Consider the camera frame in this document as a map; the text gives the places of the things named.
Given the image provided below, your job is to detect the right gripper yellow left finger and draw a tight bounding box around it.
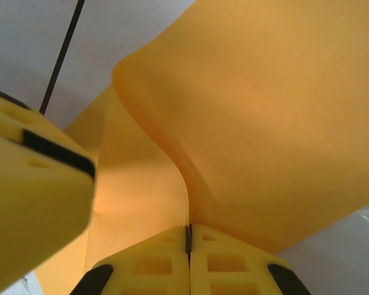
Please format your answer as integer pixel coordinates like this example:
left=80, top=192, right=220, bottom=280
left=75, top=226, right=190, bottom=295

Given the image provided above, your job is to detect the orange square paper sheet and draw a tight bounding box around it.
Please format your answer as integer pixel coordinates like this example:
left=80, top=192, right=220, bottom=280
left=33, top=0, right=369, bottom=295

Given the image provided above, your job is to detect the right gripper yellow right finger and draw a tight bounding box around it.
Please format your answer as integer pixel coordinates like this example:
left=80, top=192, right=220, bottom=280
left=189, top=224, right=307, bottom=295

